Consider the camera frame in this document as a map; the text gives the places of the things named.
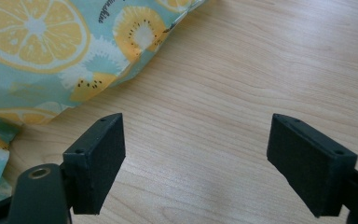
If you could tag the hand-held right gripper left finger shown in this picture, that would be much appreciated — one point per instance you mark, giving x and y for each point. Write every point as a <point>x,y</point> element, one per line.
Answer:
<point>93,168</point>

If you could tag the fruit print plastic bag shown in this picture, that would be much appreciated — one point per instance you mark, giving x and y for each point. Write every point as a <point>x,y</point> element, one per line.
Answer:
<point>52,46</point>

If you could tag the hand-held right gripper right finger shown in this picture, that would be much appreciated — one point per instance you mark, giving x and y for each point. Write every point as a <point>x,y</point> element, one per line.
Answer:
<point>310,168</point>

